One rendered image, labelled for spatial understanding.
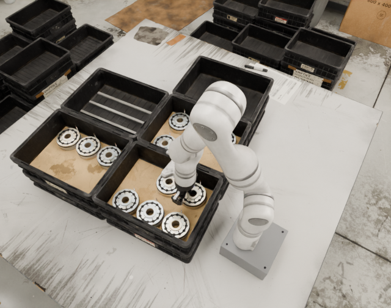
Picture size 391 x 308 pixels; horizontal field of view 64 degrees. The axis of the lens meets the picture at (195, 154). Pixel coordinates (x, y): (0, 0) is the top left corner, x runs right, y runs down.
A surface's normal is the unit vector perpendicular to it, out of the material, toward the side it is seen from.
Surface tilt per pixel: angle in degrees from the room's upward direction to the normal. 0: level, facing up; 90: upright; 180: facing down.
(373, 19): 73
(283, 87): 0
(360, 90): 0
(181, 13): 0
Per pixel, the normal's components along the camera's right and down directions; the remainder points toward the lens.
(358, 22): -0.50, 0.50
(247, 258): 0.01, -0.55
